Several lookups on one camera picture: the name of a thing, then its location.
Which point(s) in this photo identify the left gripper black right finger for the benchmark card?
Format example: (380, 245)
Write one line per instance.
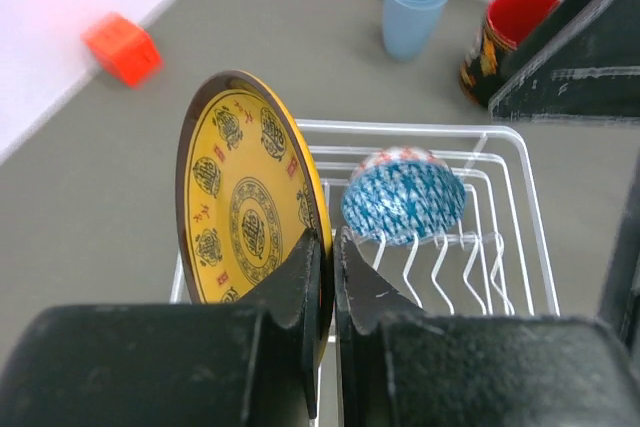
(400, 366)

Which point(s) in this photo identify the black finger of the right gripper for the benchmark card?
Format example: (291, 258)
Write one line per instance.
(581, 64)

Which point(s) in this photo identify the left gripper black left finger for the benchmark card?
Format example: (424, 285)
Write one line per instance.
(252, 362)

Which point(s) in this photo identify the blue white patterned bowl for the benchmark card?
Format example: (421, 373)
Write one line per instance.
(401, 194)

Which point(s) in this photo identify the yellow patterned plate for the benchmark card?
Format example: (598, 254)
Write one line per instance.
(246, 188)

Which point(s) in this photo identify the light blue cup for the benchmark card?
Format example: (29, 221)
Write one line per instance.
(407, 26)

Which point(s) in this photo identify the orange cube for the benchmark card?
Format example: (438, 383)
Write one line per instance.
(123, 49)

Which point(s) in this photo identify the white wire dish rack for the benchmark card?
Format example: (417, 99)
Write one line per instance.
(495, 272)

